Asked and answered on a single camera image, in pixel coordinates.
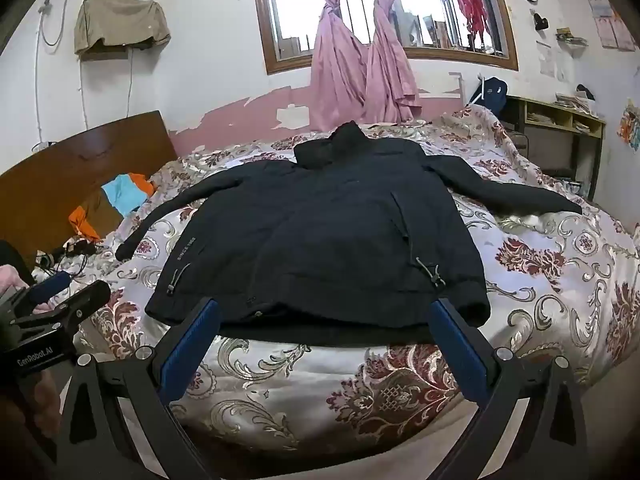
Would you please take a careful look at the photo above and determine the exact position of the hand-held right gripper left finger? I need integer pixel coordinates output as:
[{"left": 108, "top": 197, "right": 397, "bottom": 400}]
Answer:
[{"left": 52, "top": 297, "right": 223, "bottom": 480}]

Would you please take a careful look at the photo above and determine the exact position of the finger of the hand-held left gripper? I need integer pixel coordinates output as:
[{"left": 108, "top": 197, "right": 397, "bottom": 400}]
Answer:
[
  {"left": 22, "top": 271, "right": 72, "bottom": 308},
  {"left": 12, "top": 280, "right": 112, "bottom": 332}
]

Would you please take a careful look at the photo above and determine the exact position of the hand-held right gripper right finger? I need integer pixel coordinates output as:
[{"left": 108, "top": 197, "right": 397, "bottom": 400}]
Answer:
[{"left": 429, "top": 297, "right": 588, "bottom": 480}]

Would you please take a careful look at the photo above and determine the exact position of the black padded jacket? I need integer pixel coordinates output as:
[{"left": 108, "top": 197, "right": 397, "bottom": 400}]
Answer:
[{"left": 115, "top": 120, "right": 583, "bottom": 348}]

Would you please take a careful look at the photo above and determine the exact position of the another person's forearm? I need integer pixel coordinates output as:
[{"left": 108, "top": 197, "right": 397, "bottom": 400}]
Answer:
[{"left": 0, "top": 239, "right": 33, "bottom": 286}]

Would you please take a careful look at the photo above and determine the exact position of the person's left hand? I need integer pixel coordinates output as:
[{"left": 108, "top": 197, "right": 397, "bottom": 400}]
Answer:
[{"left": 31, "top": 372, "right": 62, "bottom": 440}]

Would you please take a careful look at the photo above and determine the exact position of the wooden headboard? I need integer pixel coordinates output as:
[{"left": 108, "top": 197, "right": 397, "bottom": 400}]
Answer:
[{"left": 0, "top": 110, "right": 178, "bottom": 271}]

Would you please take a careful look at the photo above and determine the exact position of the orange and blue cloth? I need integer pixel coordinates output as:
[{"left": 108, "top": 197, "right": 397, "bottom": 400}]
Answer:
[{"left": 67, "top": 172, "right": 156, "bottom": 241}]

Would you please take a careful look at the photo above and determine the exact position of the floral bed quilt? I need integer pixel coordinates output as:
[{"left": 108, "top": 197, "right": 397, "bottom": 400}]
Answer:
[{"left": 30, "top": 105, "right": 640, "bottom": 461}]

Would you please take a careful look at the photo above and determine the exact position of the wooden shelf desk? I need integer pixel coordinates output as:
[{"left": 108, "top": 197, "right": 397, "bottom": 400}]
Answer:
[{"left": 500, "top": 96, "right": 607, "bottom": 202}]

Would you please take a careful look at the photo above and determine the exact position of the dark blue backpack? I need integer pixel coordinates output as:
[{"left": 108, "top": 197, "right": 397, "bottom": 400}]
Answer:
[{"left": 467, "top": 76, "right": 510, "bottom": 122}]

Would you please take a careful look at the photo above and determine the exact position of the white metal rack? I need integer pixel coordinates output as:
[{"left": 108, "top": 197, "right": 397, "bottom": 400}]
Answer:
[{"left": 449, "top": 72, "right": 487, "bottom": 107}]

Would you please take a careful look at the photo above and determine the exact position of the stack of papers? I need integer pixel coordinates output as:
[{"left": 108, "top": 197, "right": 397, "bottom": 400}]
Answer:
[{"left": 554, "top": 92, "right": 594, "bottom": 114}]

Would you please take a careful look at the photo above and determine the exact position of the pink curtain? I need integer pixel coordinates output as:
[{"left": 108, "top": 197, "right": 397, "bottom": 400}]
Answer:
[
  {"left": 367, "top": 0, "right": 424, "bottom": 123},
  {"left": 297, "top": 0, "right": 372, "bottom": 126}
]

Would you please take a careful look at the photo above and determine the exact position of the red hanging garment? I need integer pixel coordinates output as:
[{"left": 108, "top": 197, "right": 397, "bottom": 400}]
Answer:
[{"left": 454, "top": 0, "right": 487, "bottom": 52}]

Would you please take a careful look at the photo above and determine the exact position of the wooden framed window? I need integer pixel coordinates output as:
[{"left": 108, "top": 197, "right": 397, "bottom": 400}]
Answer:
[{"left": 250, "top": 0, "right": 519, "bottom": 76}]

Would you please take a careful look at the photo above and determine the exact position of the black cable bundle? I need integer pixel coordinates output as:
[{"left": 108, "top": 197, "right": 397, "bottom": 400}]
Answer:
[{"left": 35, "top": 237, "right": 98, "bottom": 277}]

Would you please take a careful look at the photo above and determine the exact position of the white wall cable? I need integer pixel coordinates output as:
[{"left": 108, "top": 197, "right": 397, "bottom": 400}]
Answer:
[{"left": 31, "top": 0, "right": 68, "bottom": 153}]

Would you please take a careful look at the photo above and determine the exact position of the colourful wall hanging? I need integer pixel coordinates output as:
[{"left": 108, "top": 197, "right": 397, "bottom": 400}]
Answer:
[{"left": 616, "top": 100, "right": 640, "bottom": 153}]

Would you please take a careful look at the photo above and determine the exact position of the small wall shelf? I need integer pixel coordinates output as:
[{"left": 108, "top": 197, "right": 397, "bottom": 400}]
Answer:
[{"left": 555, "top": 27, "right": 589, "bottom": 47}]

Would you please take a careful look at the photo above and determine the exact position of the wall calendar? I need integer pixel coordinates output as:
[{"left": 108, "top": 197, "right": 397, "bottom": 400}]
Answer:
[{"left": 587, "top": 0, "right": 637, "bottom": 52}]

